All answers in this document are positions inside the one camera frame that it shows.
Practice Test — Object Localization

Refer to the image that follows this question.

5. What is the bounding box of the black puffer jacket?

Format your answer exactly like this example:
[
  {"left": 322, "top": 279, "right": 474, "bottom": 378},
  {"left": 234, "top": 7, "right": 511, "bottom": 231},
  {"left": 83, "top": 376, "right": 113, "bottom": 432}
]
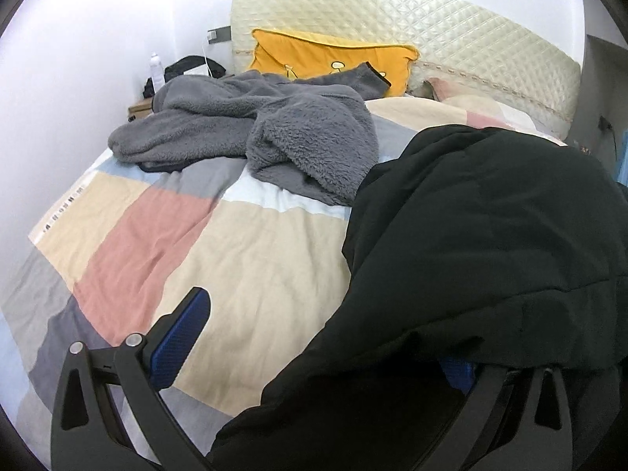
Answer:
[{"left": 208, "top": 124, "right": 627, "bottom": 470}]

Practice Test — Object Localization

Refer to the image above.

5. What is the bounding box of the pink patterned pillow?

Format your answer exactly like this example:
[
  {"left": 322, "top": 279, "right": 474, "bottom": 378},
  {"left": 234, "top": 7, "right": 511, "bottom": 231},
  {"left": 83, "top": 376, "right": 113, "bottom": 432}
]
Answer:
[{"left": 424, "top": 78, "right": 506, "bottom": 119}]

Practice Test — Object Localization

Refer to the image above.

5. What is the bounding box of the black bag on nightstand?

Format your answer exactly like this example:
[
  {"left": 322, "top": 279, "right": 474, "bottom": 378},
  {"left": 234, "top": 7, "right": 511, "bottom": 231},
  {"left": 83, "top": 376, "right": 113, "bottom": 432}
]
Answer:
[{"left": 142, "top": 55, "right": 226, "bottom": 99}]

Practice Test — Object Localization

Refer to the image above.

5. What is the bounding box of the patchwork checkered duvet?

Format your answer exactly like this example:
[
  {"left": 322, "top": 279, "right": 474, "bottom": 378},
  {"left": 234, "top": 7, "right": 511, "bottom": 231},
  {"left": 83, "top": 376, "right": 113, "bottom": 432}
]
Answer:
[{"left": 0, "top": 95, "right": 565, "bottom": 462}]

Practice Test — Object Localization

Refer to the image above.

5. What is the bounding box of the grey fleece garment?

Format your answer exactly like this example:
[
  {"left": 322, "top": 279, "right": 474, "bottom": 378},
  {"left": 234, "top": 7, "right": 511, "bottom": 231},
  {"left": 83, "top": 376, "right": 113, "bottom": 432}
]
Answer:
[{"left": 108, "top": 63, "right": 391, "bottom": 206}]

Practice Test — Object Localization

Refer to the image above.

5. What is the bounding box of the cream quilted headboard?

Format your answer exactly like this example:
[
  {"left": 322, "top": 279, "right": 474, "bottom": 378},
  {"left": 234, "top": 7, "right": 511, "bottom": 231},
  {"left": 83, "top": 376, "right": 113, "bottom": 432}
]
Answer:
[{"left": 230, "top": 0, "right": 580, "bottom": 138}]

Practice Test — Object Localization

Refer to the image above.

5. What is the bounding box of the clear plastic bottle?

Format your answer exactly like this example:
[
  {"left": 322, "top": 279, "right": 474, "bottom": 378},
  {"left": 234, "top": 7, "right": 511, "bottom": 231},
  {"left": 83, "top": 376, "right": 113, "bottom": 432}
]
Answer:
[{"left": 149, "top": 53, "right": 166, "bottom": 93}]

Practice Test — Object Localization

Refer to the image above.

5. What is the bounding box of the yellow pillow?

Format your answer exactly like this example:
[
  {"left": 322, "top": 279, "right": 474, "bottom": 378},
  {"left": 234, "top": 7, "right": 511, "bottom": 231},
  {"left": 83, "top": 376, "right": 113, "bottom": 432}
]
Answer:
[{"left": 250, "top": 28, "right": 419, "bottom": 97}]

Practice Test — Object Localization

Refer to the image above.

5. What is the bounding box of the dark wall socket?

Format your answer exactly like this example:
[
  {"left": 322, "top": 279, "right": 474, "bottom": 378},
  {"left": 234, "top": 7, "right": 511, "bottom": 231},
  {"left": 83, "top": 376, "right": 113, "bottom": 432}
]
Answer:
[{"left": 206, "top": 26, "right": 232, "bottom": 45}]

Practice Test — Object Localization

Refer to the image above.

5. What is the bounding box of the wooden nightstand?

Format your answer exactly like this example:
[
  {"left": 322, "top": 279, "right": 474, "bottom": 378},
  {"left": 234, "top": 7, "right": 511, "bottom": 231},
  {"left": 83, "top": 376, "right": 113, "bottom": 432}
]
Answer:
[{"left": 128, "top": 98, "right": 152, "bottom": 122}]

